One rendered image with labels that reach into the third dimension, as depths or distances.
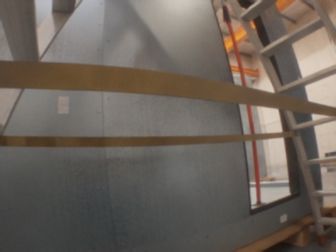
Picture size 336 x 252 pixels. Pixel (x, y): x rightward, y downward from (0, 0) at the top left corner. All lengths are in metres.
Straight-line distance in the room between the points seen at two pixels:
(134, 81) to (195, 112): 0.96
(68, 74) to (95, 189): 0.79
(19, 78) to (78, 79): 0.06
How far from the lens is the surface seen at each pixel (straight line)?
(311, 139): 2.04
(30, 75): 0.23
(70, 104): 1.03
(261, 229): 1.49
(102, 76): 0.23
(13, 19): 0.54
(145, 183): 1.02
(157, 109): 1.10
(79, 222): 1.00
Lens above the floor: 0.69
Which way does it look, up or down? 10 degrees up
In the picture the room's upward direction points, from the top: 6 degrees counter-clockwise
